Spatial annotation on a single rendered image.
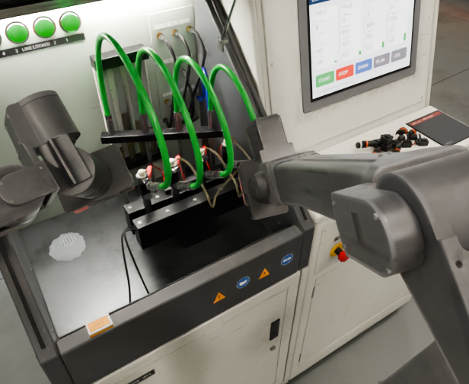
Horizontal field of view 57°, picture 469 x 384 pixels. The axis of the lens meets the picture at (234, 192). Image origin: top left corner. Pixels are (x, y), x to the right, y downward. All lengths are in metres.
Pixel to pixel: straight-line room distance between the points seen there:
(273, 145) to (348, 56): 0.73
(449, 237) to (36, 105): 0.46
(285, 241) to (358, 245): 0.86
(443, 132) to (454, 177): 1.33
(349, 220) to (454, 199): 0.06
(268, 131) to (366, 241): 0.43
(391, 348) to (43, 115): 1.83
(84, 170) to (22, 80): 0.69
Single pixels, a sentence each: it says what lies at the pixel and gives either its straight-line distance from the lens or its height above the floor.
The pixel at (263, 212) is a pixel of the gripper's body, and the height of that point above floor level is 1.25.
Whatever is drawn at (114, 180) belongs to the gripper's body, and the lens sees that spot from 0.63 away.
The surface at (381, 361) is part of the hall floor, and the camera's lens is 2.08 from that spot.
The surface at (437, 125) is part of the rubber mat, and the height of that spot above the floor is 0.98.
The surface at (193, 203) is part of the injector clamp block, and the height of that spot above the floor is 0.98.
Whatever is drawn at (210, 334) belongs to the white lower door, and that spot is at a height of 0.73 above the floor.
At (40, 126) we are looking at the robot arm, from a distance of 0.55.
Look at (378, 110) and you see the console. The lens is 1.49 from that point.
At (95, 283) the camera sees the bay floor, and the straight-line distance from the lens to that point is 1.22.
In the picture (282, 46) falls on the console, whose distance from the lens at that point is 1.18.
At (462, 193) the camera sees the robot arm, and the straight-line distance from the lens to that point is 0.22.
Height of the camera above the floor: 1.77
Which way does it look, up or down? 42 degrees down
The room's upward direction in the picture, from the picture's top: straight up
